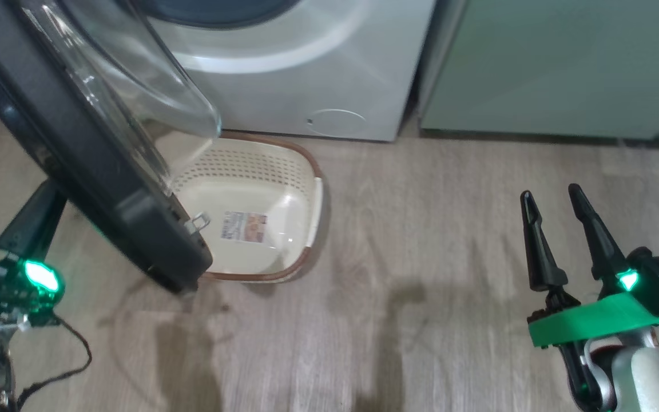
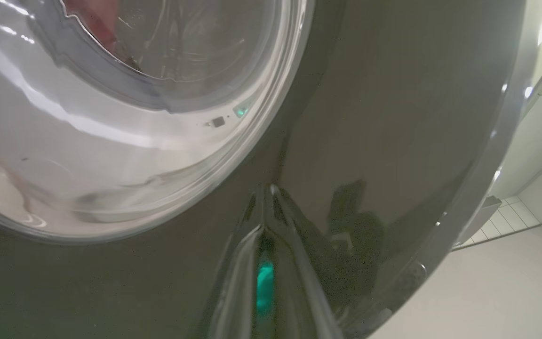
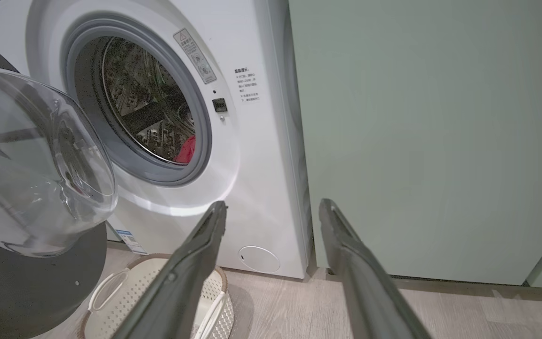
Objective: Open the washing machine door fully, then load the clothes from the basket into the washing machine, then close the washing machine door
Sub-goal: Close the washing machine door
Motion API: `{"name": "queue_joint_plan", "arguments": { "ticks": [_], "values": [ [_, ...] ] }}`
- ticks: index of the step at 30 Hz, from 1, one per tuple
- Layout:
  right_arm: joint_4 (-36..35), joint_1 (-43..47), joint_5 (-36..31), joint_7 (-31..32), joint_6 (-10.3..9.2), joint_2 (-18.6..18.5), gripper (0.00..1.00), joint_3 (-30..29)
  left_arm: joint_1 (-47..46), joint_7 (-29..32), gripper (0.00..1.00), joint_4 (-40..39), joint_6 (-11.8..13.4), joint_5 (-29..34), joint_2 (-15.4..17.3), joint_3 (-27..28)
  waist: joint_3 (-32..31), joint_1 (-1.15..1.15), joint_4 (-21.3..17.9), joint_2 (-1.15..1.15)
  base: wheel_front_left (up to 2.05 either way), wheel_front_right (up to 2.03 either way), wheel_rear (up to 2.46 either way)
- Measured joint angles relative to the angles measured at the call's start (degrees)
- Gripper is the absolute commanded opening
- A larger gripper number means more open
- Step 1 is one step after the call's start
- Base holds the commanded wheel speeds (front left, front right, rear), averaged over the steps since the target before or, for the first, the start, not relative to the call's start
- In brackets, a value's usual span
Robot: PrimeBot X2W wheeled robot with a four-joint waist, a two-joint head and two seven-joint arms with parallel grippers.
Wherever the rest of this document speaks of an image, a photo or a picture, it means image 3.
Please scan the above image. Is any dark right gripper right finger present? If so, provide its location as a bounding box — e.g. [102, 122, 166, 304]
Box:
[319, 198, 435, 339]

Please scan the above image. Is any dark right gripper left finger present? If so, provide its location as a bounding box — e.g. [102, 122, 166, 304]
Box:
[112, 201, 229, 339]

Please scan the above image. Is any plain red garment white collar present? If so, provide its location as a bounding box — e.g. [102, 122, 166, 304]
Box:
[175, 135, 197, 164]

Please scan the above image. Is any washing machine door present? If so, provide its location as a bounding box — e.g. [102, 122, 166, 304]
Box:
[0, 28, 119, 339]

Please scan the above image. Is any grey rubber door gasket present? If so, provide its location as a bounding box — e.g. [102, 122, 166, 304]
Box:
[61, 14, 213, 188]

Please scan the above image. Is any white front-load washing machine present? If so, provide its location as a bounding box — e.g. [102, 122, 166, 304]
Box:
[0, 0, 314, 280]

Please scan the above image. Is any steel washer drum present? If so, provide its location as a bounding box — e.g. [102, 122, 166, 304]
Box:
[101, 36, 197, 166]

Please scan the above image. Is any cream perforated laundry basket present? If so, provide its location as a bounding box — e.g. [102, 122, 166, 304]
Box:
[77, 253, 235, 339]

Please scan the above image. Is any blue energy label sticker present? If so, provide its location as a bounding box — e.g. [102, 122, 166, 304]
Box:
[114, 229, 149, 256]

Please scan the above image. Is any round white filter cover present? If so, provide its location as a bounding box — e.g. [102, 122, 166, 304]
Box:
[238, 245, 281, 274]

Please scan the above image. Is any tall pale green cabinet panel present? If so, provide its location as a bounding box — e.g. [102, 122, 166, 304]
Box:
[288, 0, 542, 287]

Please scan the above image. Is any grey warning sticker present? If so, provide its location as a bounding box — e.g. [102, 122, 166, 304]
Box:
[173, 28, 218, 86]

